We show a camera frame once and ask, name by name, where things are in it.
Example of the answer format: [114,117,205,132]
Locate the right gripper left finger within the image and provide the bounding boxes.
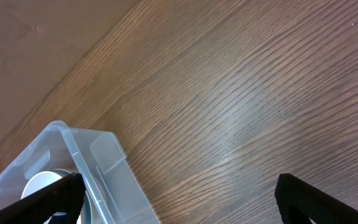
[0,173,86,224]

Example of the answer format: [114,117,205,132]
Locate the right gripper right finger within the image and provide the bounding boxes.
[275,173,358,224]

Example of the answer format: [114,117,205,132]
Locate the cream bowl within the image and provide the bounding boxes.
[21,169,71,199]

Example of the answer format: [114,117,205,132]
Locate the clear plastic storage bin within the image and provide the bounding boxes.
[0,121,159,223]

